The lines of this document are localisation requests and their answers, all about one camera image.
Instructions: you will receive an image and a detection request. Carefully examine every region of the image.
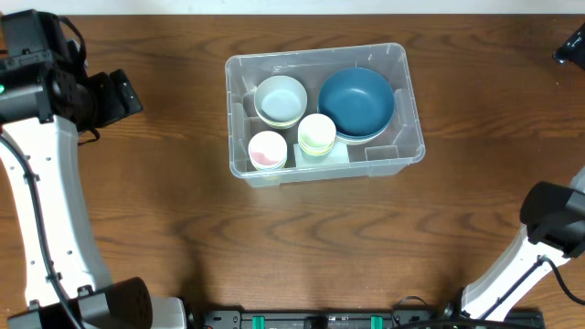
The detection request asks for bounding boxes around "light blue cup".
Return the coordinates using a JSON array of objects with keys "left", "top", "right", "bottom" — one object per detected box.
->
[{"left": 250, "top": 158, "right": 286, "bottom": 170}]

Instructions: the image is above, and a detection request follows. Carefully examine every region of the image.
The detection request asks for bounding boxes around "yellow cup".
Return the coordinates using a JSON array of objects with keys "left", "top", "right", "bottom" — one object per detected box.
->
[
  {"left": 299, "top": 143, "right": 334, "bottom": 153},
  {"left": 252, "top": 162, "right": 285, "bottom": 172}
]

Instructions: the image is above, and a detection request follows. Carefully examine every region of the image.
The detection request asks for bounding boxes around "white small bowl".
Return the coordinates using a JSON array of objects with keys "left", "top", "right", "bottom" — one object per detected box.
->
[{"left": 256, "top": 111, "right": 304, "bottom": 130}]

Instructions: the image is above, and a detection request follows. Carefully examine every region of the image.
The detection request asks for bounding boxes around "large beige bowl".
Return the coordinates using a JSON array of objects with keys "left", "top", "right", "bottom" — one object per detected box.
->
[{"left": 335, "top": 130, "right": 384, "bottom": 145}]

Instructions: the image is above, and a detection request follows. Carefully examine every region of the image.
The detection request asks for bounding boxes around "mint green cup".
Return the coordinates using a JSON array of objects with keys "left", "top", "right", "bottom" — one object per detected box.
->
[{"left": 301, "top": 149, "right": 330, "bottom": 158}]

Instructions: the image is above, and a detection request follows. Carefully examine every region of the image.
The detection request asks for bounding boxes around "clear plastic storage container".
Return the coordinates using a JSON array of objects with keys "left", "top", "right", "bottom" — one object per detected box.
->
[{"left": 225, "top": 43, "right": 426, "bottom": 187}]

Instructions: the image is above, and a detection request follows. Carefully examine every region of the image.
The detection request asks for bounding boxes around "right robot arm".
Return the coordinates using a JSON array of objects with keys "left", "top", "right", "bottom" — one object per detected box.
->
[{"left": 444, "top": 171, "right": 584, "bottom": 323}]

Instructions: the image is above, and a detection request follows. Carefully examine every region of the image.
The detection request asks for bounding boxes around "dark blue bowl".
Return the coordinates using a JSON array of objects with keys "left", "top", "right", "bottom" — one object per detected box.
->
[
  {"left": 317, "top": 66, "right": 397, "bottom": 137},
  {"left": 318, "top": 106, "right": 395, "bottom": 139}
]

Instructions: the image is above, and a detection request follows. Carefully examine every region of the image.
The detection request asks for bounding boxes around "cream white cup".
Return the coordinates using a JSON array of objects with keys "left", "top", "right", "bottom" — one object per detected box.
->
[{"left": 298, "top": 113, "right": 336, "bottom": 147}]

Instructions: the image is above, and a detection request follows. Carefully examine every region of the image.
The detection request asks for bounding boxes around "grey small bowl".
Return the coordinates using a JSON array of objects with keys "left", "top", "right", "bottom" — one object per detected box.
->
[{"left": 253, "top": 76, "right": 308, "bottom": 122}]

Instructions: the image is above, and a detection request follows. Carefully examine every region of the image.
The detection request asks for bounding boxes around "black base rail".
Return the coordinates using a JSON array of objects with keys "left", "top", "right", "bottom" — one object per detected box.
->
[{"left": 187, "top": 308, "right": 546, "bottom": 329}]

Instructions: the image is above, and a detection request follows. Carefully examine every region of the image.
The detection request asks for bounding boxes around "pink cup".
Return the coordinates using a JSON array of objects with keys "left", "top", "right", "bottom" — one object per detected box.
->
[{"left": 248, "top": 131, "right": 288, "bottom": 165}]

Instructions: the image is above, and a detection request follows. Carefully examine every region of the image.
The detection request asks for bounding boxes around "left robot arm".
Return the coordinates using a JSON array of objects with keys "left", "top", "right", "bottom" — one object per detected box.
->
[{"left": 1, "top": 10, "right": 188, "bottom": 328}]

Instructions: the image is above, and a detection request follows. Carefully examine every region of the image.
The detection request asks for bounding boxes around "yellow cup front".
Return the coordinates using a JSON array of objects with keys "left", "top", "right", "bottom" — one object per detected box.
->
[{"left": 299, "top": 143, "right": 334, "bottom": 153}]

